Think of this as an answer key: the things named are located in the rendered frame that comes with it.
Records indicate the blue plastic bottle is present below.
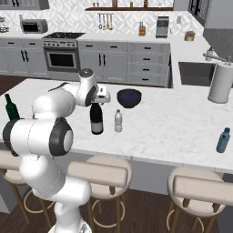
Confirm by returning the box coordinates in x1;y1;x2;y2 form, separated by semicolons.
216;127;232;154

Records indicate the rail with hanging tools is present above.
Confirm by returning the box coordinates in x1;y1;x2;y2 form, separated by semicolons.
96;12;116;32

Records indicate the wooden wall shelf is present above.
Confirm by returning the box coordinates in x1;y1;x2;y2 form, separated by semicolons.
85;0;175;12

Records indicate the white paper towel roll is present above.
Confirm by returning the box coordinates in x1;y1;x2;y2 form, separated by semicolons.
207;61;233;105

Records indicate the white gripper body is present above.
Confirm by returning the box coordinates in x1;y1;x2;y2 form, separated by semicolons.
95;92;112;105

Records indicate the grey base cupboard run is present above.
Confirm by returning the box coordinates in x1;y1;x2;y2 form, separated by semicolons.
0;37;49;79
76;39;171;88

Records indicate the beige round bar stool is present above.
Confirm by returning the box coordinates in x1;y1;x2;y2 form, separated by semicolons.
0;148;56;229
66;154;134;233
166;166;233;233

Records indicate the clear plastic water bottle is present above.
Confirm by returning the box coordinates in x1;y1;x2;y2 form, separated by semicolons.
114;108;124;134

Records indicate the steel oven with hob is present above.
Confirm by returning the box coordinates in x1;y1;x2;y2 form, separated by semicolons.
42;31;86;75

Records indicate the dark sink basin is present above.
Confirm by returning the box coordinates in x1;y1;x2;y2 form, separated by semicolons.
177;61;218;87

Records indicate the dark blue bowl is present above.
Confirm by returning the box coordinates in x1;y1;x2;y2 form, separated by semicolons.
116;88;143;109

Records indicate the grey tall cupboard unit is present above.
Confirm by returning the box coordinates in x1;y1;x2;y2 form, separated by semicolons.
187;0;233;58

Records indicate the green glass bottle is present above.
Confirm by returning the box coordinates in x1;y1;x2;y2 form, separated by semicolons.
4;93;21;122

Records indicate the grey coffee machine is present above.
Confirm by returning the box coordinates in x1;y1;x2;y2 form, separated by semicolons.
155;15;170;39

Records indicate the grey wall cupboard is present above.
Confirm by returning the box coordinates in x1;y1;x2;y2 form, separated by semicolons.
0;0;50;11

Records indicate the grey sink tap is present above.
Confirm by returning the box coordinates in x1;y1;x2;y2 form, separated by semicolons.
202;46;233;64

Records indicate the black glass wine bottle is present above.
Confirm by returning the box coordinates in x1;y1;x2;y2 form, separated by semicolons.
89;102;105;136

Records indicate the brown pot with lid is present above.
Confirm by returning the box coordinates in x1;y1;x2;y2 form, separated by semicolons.
184;30;197;42

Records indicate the grey toaster oven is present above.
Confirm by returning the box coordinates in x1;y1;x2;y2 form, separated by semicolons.
19;17;49;35

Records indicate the wooden knife block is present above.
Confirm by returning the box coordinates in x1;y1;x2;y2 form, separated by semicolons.
137;21;147;37

